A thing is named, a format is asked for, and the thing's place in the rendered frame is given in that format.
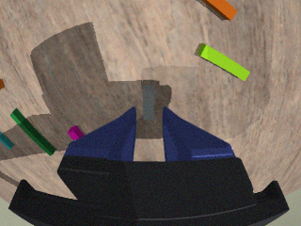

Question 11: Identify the turquoise rod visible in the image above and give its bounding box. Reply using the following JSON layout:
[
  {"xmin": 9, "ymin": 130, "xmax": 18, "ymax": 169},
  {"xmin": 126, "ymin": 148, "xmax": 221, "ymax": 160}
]
[{"xmin": 0, "ymin": 132, "xmax": 14, "ymax": 150}]

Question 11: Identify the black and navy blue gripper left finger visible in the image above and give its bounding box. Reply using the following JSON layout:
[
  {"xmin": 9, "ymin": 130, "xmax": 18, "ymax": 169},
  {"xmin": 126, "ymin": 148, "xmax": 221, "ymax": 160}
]
[{"xmin": 64, "ymin": 106, "xmax": 136, "ymax": 161}]

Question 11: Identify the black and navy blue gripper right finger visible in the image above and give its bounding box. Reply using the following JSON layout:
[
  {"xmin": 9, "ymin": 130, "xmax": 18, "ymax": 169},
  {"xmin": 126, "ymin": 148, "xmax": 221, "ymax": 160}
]
[{"xmin": 162, "ymin": 106, "xmax": 236, "ymax": 161}]

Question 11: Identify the orange rectangular bar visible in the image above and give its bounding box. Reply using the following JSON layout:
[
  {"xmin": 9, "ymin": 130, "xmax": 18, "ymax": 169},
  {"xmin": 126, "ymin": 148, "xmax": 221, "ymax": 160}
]
[
  {"xmin": 0, "ymin": 79, "xmax": 5, "ymax": 89},
  {"xmin": 201, "ymin": 0, "xmax": 237, "ymax": 21}
]

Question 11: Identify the magenta rod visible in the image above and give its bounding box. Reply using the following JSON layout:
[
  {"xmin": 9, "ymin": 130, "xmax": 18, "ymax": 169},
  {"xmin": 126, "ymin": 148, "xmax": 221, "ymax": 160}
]
[{"xmin": 68, "ymin": 125, "xmax": 84, "ymax": 140}]

